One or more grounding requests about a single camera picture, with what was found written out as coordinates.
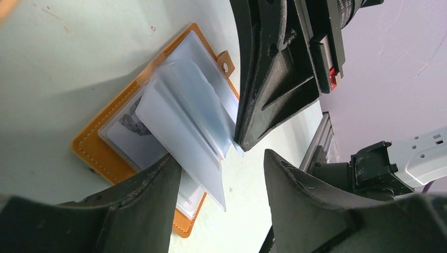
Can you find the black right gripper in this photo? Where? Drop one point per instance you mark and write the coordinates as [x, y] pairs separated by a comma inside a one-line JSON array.
[[277, 72]]

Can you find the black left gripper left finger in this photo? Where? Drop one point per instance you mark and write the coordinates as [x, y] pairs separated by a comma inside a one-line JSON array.
[[135, 215]]

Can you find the silver VIP card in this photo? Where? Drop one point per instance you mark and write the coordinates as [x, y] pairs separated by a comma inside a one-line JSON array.
[[130, 137]]

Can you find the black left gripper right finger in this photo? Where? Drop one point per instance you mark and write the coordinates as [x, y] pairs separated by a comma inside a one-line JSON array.
[[309, 215]]

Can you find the orange leather card holder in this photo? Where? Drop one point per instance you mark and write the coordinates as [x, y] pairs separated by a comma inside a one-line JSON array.
[[185, 98]]

